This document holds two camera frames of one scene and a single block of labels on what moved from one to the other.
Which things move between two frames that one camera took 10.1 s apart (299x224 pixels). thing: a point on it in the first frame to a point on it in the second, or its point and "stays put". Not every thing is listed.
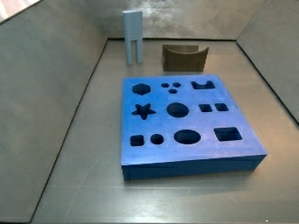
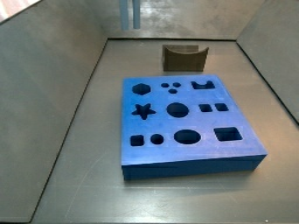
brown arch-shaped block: x=183 y=58 stays put
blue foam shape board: x=185 y=128 stays put
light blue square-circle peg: x=132 y=25 to x=124 y=14
